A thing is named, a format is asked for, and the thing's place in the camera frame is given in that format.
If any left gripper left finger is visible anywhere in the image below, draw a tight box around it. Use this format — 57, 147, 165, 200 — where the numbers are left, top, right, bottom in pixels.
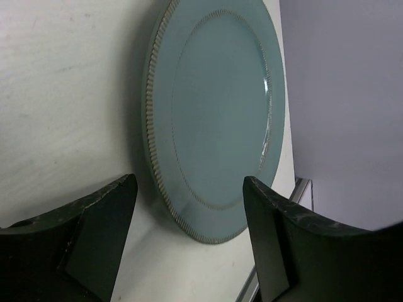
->
1, 174, 138, 301

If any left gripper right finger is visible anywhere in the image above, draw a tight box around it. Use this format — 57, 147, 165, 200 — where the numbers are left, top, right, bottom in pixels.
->
242, 176, 403, 302

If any light blue plate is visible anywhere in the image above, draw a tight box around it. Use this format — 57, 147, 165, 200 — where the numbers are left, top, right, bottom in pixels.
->
142, 1, 287, 245

